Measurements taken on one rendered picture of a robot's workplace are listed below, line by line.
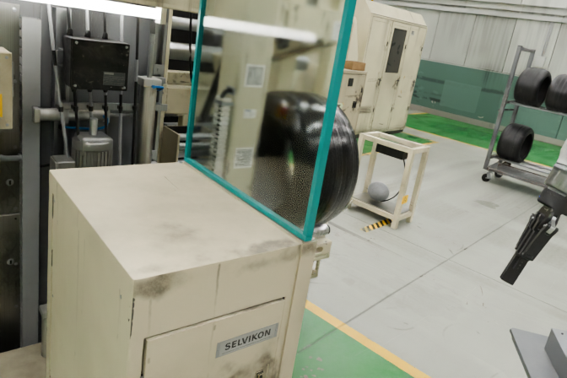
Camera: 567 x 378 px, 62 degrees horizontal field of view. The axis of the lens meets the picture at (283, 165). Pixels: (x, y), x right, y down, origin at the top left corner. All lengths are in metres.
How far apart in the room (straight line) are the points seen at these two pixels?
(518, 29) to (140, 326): 12.80
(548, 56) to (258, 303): 12.34
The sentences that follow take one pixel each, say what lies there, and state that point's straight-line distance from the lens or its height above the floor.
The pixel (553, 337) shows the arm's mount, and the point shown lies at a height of 0.73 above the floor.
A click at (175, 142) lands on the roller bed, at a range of 2.00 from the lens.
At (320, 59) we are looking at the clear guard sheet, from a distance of 0.94.
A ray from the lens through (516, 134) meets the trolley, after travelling 7.24.
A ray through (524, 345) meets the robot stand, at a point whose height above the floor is 0.65.
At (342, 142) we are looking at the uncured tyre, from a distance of 1.75.
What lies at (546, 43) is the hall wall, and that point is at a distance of 13.09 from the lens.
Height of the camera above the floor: 1.68
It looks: 16 degrees down
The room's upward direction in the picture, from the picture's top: 9 degrees clockwise
